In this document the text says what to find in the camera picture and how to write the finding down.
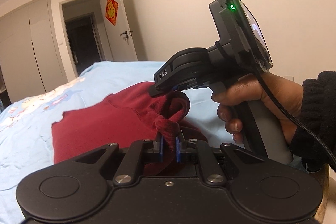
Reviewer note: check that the dark red knit sweater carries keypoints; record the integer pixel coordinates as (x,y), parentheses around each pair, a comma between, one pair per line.
(129,115)

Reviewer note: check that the grey built-in wardrobe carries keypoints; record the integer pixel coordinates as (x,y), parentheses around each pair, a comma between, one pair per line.
(30,58)

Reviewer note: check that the light blue printed bedspread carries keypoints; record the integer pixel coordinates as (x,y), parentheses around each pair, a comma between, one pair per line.
(26,140)

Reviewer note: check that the black door handle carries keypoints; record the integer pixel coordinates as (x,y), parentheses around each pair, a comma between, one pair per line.
(126,34)

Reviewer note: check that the black sleeve forearm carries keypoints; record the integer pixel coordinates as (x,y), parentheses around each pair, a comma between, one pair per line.
(318,115)

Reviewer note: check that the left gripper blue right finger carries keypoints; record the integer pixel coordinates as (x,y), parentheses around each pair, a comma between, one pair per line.
(179,141)

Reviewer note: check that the gripper-mounted camera box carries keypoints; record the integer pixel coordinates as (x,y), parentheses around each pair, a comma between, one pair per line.
(241,41)

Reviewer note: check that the right hand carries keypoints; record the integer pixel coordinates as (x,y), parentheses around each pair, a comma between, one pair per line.
(287,92)

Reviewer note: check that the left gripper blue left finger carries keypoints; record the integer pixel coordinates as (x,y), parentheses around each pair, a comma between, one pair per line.
(158,147)

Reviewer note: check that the white bedroom door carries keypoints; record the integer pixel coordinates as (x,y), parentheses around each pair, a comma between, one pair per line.
(122,49)

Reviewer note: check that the red fu door decoration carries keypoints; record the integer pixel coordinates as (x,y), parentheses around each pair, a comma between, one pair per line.
(111,11)

